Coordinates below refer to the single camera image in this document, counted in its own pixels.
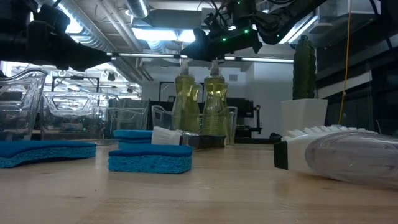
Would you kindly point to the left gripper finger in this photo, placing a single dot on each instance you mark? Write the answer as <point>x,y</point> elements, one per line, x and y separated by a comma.
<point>84,59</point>

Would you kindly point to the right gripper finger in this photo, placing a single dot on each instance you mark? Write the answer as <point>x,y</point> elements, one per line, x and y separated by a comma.
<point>202,49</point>

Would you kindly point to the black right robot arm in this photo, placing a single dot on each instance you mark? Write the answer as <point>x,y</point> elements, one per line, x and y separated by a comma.
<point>280,21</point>

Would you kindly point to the blue kitchen sponge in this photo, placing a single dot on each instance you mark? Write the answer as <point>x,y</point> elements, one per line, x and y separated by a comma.
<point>46,149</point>
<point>133,146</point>
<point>149,158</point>
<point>132,134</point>

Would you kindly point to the long ceiling light bar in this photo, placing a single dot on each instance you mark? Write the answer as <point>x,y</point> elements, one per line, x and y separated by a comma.
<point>267,59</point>

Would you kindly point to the clear plastic bin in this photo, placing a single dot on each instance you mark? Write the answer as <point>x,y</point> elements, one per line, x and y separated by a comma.
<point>231,124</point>
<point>71,104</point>
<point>18,102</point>

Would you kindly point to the black background desk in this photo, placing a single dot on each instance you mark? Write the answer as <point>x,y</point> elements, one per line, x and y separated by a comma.
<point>245,109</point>

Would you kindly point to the green cactus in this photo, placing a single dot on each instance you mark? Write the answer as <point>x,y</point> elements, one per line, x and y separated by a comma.
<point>303,71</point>

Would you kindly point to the silver air duct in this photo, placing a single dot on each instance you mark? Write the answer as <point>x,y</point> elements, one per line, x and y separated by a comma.
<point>136,7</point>

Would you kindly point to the black aluminium table frame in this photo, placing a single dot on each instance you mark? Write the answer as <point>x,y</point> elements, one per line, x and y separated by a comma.
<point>255,140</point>

